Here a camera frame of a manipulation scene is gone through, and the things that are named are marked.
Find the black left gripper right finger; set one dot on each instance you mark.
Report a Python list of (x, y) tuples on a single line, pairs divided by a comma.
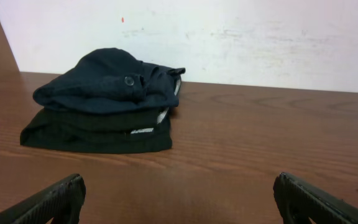
[(299, 202)]

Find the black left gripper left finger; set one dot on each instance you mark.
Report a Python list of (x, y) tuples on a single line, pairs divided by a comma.
[(60, 203)]

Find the folded black garment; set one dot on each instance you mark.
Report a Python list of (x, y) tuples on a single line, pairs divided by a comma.
[(124, 133)]

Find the folded navy shorts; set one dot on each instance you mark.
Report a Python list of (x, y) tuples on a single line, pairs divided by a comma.
[(109, 81)]

